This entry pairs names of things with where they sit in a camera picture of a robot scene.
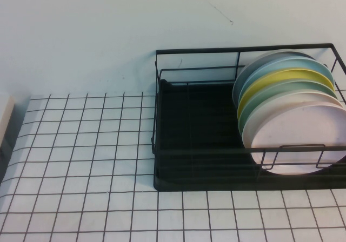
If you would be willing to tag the pink plate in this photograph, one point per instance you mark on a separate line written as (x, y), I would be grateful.
(297, 128)

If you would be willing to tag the grey plate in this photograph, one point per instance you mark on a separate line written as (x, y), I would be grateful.
(251, 66)

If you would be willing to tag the cream plate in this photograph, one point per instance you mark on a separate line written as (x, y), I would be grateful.
(283, 99)

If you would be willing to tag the green plate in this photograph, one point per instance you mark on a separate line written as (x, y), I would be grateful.
(292, 86)

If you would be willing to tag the yellow plate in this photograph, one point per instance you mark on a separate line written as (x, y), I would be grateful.
(297, 76)

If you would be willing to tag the light blue plate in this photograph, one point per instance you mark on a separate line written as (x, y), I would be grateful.
(297, 63)

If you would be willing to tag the black drip tray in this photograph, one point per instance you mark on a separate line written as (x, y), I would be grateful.
(202, 112)

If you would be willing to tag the white black-grid table cloth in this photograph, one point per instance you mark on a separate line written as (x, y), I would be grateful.
(81, 171)

